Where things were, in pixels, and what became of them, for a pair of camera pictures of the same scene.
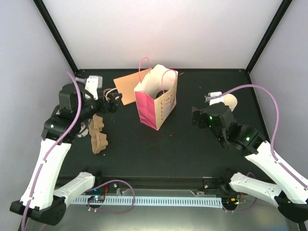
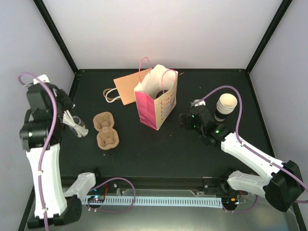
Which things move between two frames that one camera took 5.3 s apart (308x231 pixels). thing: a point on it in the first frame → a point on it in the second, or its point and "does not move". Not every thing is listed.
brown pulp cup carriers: x=98 y=139 → x=107 y=137
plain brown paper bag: x=128 y=83 does not move
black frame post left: x=56 y=34 does not move
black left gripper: x=113 y=106 → x=67 y=103
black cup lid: x=160 y=93 does not move
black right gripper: x=196 y=112 → x=187 y=125
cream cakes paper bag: x=156 y=95 does not move
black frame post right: x=282 y=10 does not move
